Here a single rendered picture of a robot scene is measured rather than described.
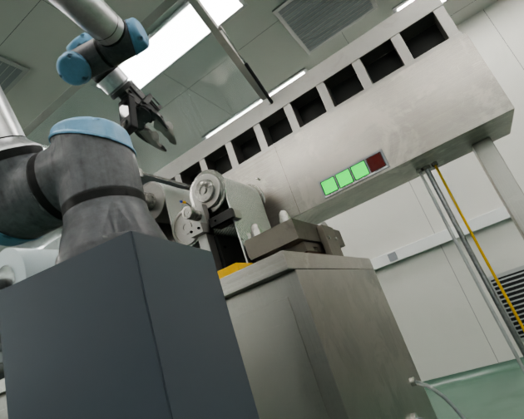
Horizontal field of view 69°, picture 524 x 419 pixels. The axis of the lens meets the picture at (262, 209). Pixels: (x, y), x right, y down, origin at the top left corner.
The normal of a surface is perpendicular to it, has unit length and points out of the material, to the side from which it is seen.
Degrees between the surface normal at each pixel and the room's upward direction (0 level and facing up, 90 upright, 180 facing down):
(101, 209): 72
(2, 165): 110
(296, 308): 90
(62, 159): 90
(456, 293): 90
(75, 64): 139
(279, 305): 90
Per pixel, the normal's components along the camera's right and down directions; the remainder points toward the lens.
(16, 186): -0.22, -0.15
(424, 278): -0.50, -0.14
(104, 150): 0.45, -0.43
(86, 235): -0.18, -0.57
